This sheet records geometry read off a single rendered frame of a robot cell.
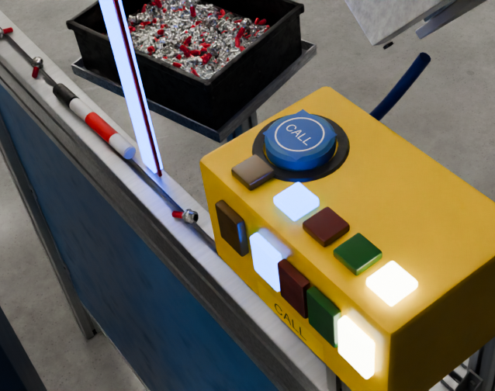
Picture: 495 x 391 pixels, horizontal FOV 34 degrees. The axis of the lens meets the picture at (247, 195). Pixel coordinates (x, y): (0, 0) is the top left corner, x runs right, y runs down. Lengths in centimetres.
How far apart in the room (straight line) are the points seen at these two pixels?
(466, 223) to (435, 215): 2
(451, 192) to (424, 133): 162
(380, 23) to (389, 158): 34
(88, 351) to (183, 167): 55
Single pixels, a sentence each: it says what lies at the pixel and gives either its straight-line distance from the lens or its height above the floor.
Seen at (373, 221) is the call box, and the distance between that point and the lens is 42.
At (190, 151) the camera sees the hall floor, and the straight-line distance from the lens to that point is 205.
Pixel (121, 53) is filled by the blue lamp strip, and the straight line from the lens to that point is 67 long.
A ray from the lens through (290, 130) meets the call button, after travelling 46.
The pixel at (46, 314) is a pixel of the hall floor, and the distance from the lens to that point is 181.
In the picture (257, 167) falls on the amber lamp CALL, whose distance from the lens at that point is 44.
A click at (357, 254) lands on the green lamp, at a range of 40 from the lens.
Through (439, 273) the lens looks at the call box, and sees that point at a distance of 40.
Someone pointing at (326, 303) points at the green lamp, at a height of 106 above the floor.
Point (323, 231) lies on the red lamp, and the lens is 41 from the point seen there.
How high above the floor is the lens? 139
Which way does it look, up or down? 47 degrees down
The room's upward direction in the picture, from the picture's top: 8 degrees counter-clockwise
